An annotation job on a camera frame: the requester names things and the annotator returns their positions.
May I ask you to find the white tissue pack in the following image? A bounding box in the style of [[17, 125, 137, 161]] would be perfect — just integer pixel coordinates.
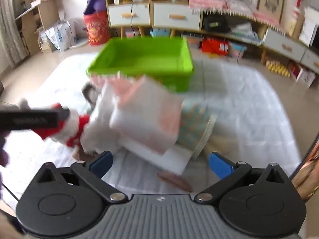
[[109, 76, 183, 152]]

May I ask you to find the framed cartoon girl picture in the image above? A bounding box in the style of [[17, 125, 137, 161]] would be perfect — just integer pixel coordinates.
[[257, 0, 286, 23]]

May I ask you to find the yellow egg tray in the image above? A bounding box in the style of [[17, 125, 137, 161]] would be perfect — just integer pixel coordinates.
[[265, 61, 291, 78]]

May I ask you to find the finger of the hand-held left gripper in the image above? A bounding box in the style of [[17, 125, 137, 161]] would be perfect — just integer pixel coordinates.
[[30, 108, 71, 131]]

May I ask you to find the white paper bag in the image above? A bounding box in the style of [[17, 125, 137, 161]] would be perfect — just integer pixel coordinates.
[[44, 21, 73, 52]]

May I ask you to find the clear plastic storage box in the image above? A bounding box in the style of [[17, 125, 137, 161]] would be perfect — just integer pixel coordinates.
[[229, 42, 250, 58]]

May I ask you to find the beige doll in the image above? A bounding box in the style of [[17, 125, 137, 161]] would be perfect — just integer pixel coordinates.
[[174, 99, 240, 161]]

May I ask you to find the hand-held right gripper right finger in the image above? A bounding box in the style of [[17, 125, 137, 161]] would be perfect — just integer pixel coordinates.
[[194, 151, 291, 203]]

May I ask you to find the pink fringed cloth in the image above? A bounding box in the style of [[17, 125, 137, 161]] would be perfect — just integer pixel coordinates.
[[188, 0, 287, 34]]

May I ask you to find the purple ball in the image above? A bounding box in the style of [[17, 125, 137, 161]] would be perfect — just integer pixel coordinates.
[[83, 0, 105, 15]]

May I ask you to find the wooden cabinet with white drawers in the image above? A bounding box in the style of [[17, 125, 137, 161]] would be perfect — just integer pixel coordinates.
[[103, 0, 203, 39]]

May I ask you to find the grey plush toy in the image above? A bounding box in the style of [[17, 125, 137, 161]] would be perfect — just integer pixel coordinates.
[[82, 83, 100, 105]]

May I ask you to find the beige curtain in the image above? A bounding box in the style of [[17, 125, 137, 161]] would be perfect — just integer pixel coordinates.
[[0, 0, 27, 68]]

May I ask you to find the green plastic basket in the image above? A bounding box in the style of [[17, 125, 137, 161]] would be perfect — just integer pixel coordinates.
[[86, 37, 194, 93]]

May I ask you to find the low wooden cabinet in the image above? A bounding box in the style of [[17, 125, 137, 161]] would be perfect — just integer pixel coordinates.
[[199, 12, 319, 74]]

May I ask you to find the black bag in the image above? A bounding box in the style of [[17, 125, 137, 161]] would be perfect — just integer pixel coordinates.
[[203, 15, 229, 33]]

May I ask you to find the red printed bucket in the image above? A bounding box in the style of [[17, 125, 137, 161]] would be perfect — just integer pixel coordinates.
[[83, 11, 110, 46]]

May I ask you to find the light blue box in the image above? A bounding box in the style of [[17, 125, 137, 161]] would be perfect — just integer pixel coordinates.
[[151, 28, 171, 38]]

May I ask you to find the white and red cardboard box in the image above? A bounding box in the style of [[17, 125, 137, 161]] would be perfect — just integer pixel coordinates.
[[289, 63, 316, 88]]

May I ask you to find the white flat pack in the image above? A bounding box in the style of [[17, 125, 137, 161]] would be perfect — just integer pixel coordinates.
[[118, 134, 192, 176]]

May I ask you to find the black cable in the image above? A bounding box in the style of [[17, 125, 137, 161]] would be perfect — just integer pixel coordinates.
[[1, 183, 19, 202]]

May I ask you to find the white papers pile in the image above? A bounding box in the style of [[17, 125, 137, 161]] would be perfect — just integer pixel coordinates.
[[234, 22, 263, 44]]

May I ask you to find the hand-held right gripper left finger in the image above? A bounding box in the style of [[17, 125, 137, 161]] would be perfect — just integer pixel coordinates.
[[31, 151, 129, 203]]

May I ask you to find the grey checked bedsheet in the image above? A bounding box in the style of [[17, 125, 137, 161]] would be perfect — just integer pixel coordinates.
[[0, 55, 302, 205]]

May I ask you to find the wooden desk with shelves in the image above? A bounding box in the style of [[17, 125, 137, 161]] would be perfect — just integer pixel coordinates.
[[15, 0, 63, 53]]

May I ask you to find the red and white santa plush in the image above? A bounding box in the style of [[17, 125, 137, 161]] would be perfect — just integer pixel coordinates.
[[32, 102, 93, 148]]

